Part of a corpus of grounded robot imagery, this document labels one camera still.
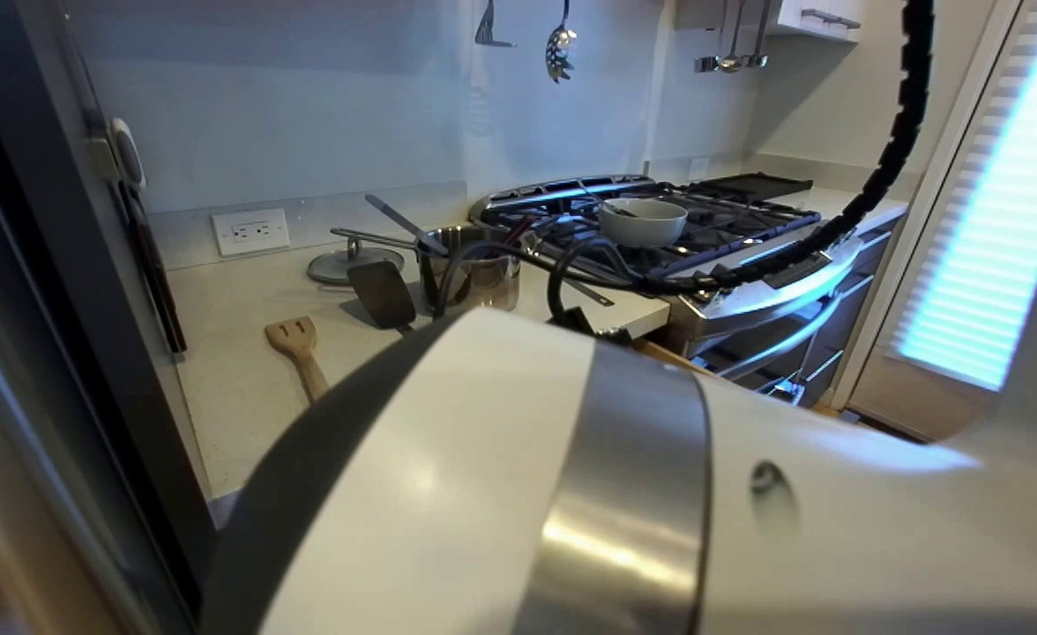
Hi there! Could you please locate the slotted wooden spatula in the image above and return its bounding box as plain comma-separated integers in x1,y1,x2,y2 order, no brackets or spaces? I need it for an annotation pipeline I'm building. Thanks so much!
264,318,330,403

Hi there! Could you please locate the silver pot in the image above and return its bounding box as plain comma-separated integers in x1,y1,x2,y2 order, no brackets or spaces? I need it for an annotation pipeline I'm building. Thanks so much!
417,227,519,314

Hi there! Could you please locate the hanging slotted metal spoon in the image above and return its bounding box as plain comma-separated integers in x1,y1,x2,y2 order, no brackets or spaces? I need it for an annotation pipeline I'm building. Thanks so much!
544,0,577,86

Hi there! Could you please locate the white bowl on stove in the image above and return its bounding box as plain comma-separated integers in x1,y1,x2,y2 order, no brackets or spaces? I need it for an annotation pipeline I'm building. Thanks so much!
595,199,688,248

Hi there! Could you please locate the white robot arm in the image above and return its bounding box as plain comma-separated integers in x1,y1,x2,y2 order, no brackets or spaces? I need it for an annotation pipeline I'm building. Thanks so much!
197,306,1037,635

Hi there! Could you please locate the black cable conduit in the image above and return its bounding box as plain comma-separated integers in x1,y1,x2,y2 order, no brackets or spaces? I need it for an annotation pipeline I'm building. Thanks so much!
504,0,940,322

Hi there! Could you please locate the stainless gas stove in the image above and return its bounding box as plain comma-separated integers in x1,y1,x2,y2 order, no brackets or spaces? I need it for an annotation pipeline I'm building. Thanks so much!
471,172,905,407

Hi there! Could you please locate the white wall outlet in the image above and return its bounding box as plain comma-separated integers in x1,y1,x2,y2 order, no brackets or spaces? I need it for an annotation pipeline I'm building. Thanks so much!
213,208,290,256

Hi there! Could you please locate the round pot lid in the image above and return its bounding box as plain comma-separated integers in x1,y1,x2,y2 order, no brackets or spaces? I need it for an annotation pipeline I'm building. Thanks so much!
307,233,399,284

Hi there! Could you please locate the window blind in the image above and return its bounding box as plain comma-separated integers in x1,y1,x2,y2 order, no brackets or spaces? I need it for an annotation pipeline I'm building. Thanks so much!
888,0,1037,393

